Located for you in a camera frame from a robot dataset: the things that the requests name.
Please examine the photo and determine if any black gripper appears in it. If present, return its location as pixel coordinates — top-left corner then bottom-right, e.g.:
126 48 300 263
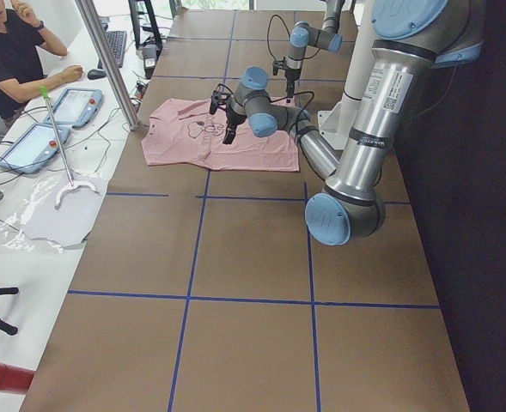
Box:
285 68 299 102
223 107 246 145

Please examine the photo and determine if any seated person black shirt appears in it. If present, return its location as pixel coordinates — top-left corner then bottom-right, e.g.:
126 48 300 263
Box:
0 1 83 128

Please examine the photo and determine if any blue teach pendant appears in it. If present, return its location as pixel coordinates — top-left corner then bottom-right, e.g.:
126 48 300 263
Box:
49 88 103 130
0 123 58 174

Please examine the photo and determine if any far blue teach pendant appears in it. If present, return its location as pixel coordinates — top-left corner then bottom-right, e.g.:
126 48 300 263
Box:
49 88 103 130

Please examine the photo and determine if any aluminium frame post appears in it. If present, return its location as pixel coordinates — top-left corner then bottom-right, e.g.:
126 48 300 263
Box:
75 0 139 131

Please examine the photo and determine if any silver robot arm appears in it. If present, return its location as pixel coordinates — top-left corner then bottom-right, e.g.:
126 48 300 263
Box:
210 1 486 245
282 0 344 102

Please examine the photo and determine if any red cylinder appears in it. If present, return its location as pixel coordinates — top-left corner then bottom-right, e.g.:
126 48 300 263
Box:
0 362 35 395

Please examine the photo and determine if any white paper sheet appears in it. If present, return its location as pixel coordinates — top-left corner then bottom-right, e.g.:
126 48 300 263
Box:
21 173 107 247

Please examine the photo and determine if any near blue teach pendant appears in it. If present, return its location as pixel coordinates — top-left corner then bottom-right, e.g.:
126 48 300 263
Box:
0 123 58 174

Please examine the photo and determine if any pink Snoopy t-shirt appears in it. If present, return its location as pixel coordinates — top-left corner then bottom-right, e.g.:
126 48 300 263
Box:
142 98 300 172

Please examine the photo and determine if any black keyboard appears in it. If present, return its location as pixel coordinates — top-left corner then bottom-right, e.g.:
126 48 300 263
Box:
105 30 127 68

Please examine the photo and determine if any black power adapter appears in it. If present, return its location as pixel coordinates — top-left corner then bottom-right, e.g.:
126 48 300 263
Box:
142 44 158 79

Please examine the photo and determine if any black computer mouse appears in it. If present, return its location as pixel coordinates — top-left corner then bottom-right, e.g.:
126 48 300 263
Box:
87 69 107 80

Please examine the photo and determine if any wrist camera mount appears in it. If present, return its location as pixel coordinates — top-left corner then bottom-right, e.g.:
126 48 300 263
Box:
271 58 288 76
209 83 234 115

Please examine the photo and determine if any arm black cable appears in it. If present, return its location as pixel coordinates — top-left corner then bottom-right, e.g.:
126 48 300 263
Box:
267 89 315 142
265 13 296 65

